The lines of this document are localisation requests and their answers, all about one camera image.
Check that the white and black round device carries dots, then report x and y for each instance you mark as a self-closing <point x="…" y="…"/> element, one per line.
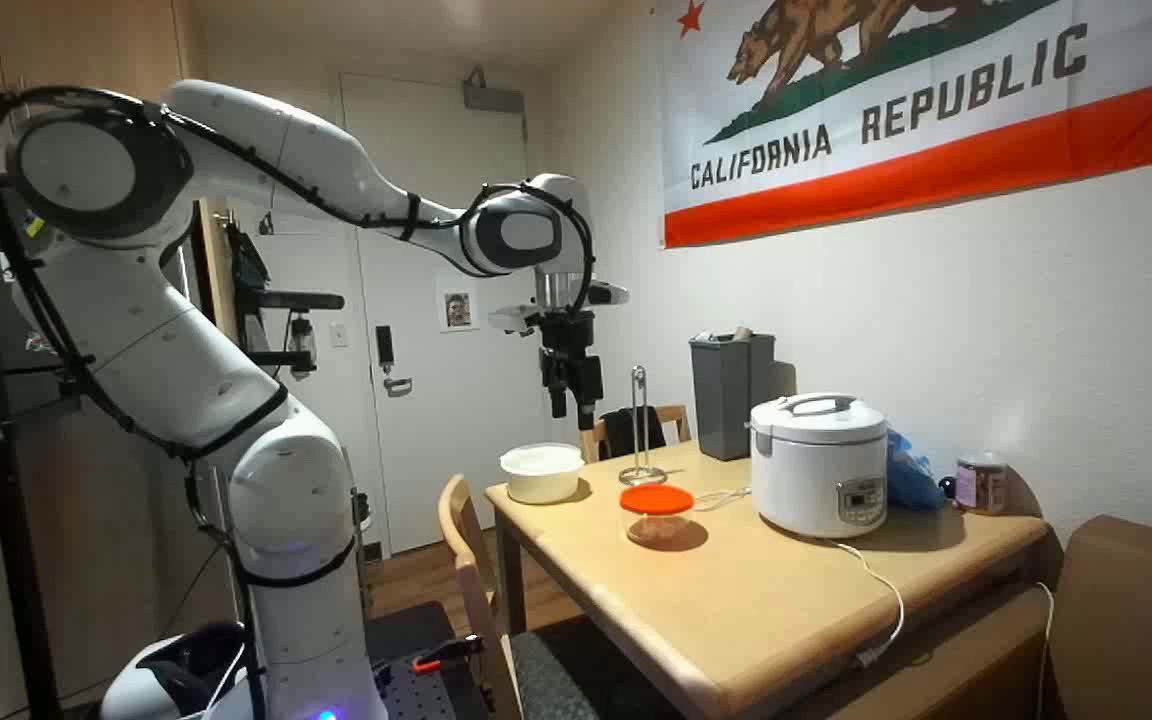
<point x="138" y="687"/>

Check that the blue cloth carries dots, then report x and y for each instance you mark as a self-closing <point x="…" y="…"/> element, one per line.
<point x="911" y="473"/>

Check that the small door notice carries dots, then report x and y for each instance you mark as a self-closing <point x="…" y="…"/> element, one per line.
<point x="459" y="311"/>

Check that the dark grey bin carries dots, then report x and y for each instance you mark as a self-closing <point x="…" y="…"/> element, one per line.
<point x="735" y="386"/>

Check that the orange round lid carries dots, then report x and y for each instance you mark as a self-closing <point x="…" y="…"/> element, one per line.
<point x="659" y="497"/>

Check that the black metal stand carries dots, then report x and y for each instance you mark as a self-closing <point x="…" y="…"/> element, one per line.
<point x="2" y="535"/>

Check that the small pink jar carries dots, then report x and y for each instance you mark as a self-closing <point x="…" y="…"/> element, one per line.
<point x="980" y="481"/>

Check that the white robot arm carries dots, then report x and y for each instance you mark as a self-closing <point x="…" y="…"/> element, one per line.
<point x="268" y="495"/>

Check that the California Republic flag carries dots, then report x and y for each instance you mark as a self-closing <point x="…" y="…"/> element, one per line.
<point x="936" y="81"/>

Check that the grey door closer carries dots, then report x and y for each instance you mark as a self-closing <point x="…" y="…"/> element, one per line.
<point x="495" y="93"/>

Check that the black floor mat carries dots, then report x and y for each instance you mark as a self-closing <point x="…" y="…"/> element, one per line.
<point x="398" y="642"/>

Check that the white rice cooker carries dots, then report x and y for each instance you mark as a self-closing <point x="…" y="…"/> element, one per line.
<point x="817" y="467"/>

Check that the wooden chair with dark cushion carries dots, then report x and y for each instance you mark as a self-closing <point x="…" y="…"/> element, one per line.
<point x="461" y="525"/>

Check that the yellow fridge magnet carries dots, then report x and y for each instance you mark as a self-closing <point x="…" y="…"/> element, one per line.
<point x="32" y="225"/>

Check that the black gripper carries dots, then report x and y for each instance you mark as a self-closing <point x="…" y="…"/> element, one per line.
<point x="568" y="354"/>

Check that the black hanging garment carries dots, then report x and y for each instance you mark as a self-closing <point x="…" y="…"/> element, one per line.
<point x="244" y="272"/>

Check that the clear glass lunchbox bowl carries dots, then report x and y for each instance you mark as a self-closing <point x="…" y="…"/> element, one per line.
<point x="667" y="535"/>

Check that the white round bowl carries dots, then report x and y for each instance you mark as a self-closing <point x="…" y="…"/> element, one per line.
<point x="541" y="471"/>

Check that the white door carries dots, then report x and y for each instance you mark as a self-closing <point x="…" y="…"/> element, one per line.
<point x="448" y="440"/>

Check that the black bag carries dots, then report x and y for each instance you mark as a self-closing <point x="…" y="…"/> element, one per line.
<point x="633" y="435"/>

